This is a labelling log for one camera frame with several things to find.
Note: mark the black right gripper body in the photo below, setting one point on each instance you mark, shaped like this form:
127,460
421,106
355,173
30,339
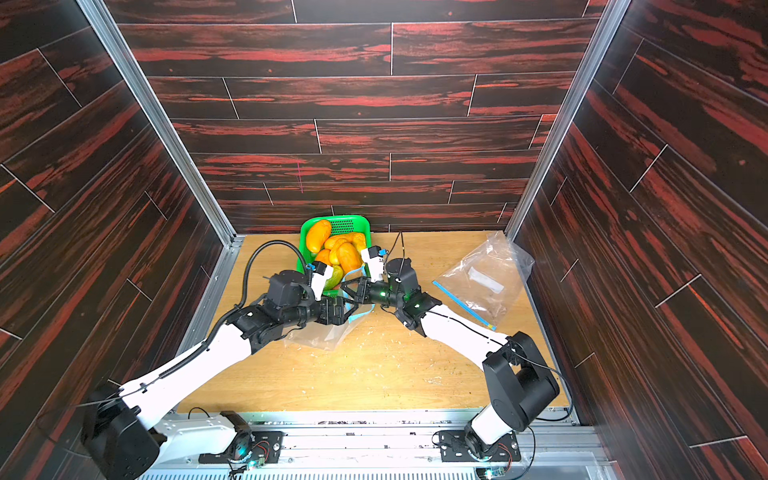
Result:
365,291

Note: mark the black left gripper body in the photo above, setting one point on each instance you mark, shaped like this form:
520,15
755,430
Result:
310,311

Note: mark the green yellow mango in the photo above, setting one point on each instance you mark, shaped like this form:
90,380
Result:
335,279

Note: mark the clear zip-top bag blue zipper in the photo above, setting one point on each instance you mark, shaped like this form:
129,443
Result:
324,330

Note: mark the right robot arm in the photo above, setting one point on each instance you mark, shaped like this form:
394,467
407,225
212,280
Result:
519,382

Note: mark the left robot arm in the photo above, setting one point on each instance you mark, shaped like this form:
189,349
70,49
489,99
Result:
123,428

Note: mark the orange mango left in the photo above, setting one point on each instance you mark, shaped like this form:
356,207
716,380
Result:
324,257

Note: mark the yellow mango top right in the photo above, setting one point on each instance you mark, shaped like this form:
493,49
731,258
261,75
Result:
359,240

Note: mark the green plastic basket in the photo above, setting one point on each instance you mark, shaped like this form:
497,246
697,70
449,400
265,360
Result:
342,228

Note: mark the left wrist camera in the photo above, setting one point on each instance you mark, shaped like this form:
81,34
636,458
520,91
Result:
320,273

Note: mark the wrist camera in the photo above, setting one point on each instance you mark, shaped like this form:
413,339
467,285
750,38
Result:
320,273
374,259

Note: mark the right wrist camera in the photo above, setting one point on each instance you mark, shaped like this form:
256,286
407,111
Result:
374,259

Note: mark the aluminium front rail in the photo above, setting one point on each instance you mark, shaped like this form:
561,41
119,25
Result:
403,444

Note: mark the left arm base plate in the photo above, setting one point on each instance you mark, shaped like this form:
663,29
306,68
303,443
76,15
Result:
255,449

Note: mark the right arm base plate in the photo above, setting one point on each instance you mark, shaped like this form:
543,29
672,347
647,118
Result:
456,446

